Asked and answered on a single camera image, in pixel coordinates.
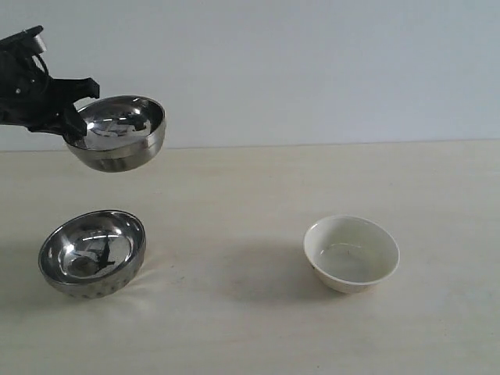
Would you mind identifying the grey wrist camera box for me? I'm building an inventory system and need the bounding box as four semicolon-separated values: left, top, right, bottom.
1;25;47;54

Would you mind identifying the dimpled steel bowl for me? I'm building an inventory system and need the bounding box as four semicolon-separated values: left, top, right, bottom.
37;209;147;299

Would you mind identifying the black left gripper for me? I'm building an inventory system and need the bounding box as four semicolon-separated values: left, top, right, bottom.
1;48;99;141

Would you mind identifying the smooth steel bowl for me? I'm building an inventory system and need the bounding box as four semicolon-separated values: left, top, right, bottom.
64;95;166;173

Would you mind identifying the black camera cable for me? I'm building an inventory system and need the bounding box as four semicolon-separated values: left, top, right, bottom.
23;52;50;85

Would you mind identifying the white ceramic bowl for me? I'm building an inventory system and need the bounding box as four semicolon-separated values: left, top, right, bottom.
302;215;401;295

